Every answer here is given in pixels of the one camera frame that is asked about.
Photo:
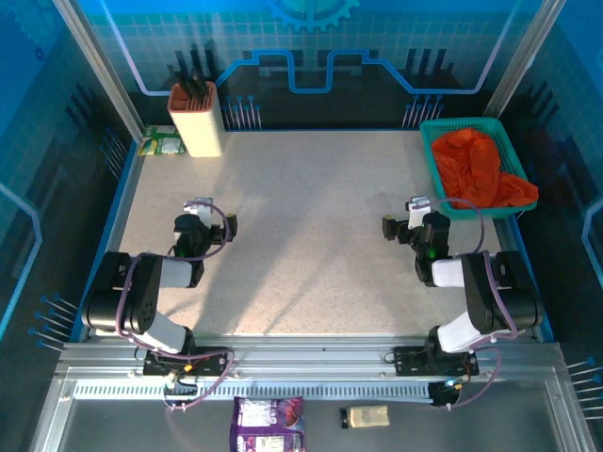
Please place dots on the orange t-shirt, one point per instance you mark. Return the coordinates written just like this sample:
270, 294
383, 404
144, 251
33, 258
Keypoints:
471, 165

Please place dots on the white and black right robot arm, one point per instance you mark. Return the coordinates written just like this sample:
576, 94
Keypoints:
485, 292

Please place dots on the beige utensil holder block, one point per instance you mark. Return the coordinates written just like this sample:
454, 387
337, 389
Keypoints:
200, 132

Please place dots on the green and white package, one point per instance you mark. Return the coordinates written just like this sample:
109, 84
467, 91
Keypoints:
160, 141

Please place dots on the teal plastic basket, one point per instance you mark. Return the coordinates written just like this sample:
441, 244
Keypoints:
506, 141

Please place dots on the black controller box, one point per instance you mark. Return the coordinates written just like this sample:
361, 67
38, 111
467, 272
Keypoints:
445, 393

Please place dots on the small beige box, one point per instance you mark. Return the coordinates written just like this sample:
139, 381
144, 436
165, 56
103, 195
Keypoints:
367, 416

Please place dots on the purple snack bag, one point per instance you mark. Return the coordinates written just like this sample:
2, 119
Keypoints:
266, 424

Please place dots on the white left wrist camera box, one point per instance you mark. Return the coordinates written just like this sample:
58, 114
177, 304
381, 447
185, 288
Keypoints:
200, 208

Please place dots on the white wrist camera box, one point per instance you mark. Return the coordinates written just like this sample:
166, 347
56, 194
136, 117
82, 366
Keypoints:
200, 208
418, 212

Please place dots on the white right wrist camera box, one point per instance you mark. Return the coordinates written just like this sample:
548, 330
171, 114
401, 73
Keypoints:
418, 212

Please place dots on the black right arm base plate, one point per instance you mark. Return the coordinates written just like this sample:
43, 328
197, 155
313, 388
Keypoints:
410, 360

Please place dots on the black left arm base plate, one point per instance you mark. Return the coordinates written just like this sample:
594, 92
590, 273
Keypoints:
212, 362

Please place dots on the aluminium frame rail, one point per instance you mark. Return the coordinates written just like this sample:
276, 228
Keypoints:
311, 358

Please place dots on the aluminium corner post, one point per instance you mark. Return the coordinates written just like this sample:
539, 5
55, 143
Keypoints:
101, 70
523, 56

